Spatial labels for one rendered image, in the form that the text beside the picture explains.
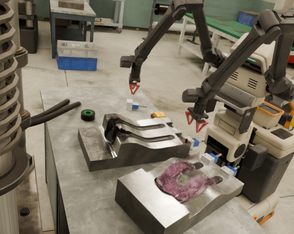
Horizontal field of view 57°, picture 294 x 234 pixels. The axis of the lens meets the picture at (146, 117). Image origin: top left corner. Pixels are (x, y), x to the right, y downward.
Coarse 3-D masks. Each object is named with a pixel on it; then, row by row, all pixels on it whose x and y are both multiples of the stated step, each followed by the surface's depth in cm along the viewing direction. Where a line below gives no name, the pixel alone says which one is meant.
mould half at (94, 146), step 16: (80, 128) 135; (96, 128) 138; (128, 128) 130; (160, 128) 142; (176, 128) 145; (80, 144) 132; (96, 144) 126; (128, 144) 119; (144, 144) 124; (160, 144) 130; (176, 144) 131; (96, 160) 116; (112, 160) 120; (128, 160) 123; (144, 160) 127; (160, 160) 132
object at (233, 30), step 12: (216, 24) 500; (228, 24) 526; (240, 24) 555; (180, 36) 593; (216, 36) 488; (228, 36) 450; (240, 36) 427; (180, 48) 603; (192, 48) 581; (204, 72) 519
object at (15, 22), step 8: (16, 0) 85; (16, 8) 85; (16, 16) 86; (16, 24) 87; (16, 32) 88; (16, 40) 89; (16, 72) 94; (8, 112) 101; (24, 136) 108; (24, 144) 110; (32, 160) 120; (32, 168) 115
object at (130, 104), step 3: (129, 99) 174; (126, 102) 176; (129, 102) 171; (132, 102) 172; (135, 102) 175; (126, 105) 172; (129, 105) 172; (132, 105) 172; (135, 105) 172; (138, 105) 172; (141, 105) 174; (144, 105) 175; (126, 108) 172; (129, 108) 172; (132, 108) 173; (135, 108) 173
